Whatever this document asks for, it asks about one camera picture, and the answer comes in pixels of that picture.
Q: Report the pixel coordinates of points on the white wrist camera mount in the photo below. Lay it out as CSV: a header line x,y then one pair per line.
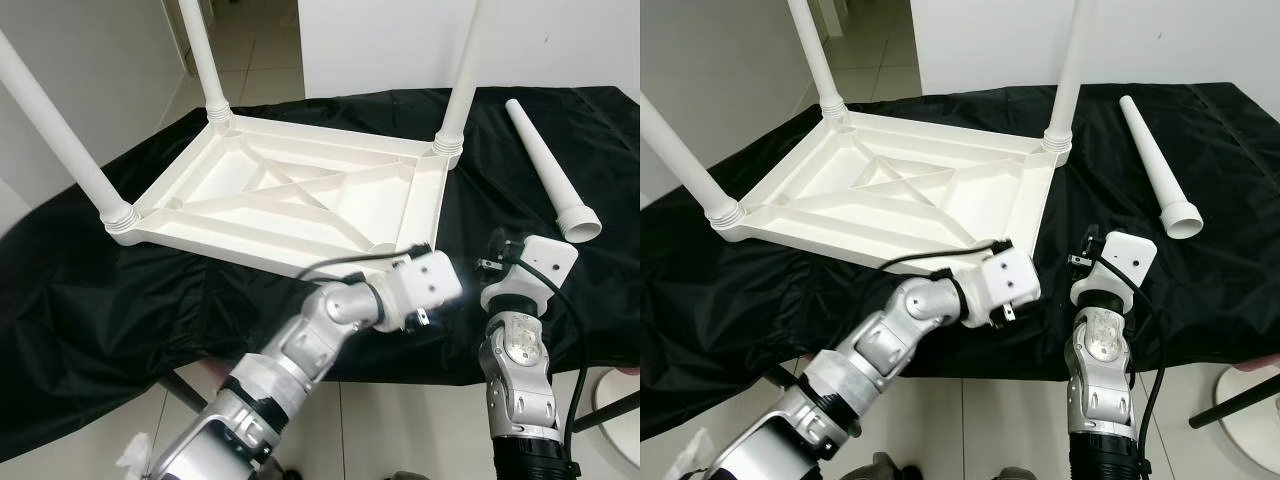
x,y
1125,255
545,258
1005,275
430,280

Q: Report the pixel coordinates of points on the grey robot left leg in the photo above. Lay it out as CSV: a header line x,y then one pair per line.
x,y
880,468

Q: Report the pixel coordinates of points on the grey robot right leg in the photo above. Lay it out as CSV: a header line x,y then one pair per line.
x,y
408,475
1015,473

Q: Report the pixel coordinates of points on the black stand rod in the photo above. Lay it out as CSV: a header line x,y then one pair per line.
x,y
180,392
785,377
1235,402
608,410

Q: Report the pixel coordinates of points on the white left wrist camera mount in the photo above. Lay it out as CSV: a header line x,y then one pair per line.
x,y
430,280
1005,275

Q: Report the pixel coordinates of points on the black cloth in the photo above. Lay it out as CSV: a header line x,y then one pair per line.
x,y
100,300
720,300

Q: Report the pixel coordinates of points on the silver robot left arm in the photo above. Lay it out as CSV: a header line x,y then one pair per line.
x,y
300,350
880,345

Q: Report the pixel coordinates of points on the grey robot leg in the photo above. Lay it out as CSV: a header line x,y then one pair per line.
x,y
408,475
880,468
1015,473

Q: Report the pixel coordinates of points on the white round stand base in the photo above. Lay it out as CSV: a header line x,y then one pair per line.
x,y
1255,445
620,445

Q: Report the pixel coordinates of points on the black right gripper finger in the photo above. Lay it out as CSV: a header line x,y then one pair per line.
x,y
497,242
1090,238

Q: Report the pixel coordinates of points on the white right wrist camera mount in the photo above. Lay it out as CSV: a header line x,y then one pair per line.
x,y
1125,255
545,258

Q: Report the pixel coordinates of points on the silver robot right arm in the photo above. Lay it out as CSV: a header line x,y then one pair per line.
x,y
1100,360
520,360

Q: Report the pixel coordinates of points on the pink table leg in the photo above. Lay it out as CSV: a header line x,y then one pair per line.
x,y
628,371
214,368
815,364
1258,368

